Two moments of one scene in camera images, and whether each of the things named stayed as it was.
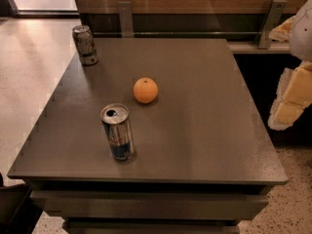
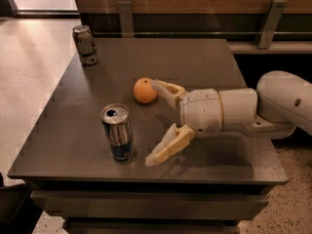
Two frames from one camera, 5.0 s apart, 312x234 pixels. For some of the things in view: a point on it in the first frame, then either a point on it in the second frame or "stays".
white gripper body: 302,36 -> 201,111
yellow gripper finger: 293,96 -> 174,139
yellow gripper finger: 283,31 -> 172,93
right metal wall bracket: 272,20 stays
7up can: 85,45 stays
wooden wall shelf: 253,47 stays
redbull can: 117,121 stays
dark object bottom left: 19,213 stays
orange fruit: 145,90 stays
